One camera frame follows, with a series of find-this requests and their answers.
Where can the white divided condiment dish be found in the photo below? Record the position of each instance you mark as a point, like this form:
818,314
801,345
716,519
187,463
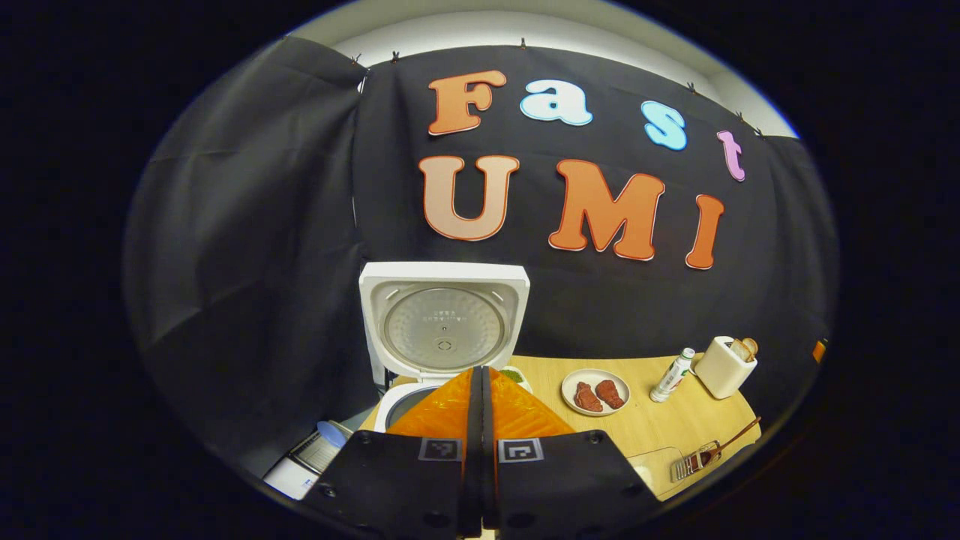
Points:
517,375

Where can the dark wooden spoon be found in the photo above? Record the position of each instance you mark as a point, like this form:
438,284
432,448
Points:
735,436

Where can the black backdrop cloth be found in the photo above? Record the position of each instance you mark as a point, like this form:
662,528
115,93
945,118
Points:
247,225

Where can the white toaster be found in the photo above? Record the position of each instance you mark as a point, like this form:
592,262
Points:
721,371

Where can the clear plastic tray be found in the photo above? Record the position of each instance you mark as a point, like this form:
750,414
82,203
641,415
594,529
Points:
652,465

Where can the white drink bottle green cap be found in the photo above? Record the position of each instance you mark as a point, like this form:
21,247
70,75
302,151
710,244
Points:
671,376

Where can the white round plate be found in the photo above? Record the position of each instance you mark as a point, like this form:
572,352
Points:
568,390

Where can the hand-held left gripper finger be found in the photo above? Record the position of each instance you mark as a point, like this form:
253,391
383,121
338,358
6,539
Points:
488,450
474,450

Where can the white rice cooker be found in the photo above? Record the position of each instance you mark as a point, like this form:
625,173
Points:
442,330

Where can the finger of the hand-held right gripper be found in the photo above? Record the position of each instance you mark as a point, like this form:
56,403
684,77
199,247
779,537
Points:
819,350

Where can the red-brown meat piece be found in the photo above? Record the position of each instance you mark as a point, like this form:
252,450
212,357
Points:
587,397
610,394

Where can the toast bread slice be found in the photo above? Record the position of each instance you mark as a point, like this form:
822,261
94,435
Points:
751,346
739,349

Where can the white and blue device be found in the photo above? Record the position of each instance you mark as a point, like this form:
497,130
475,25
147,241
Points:
315,450

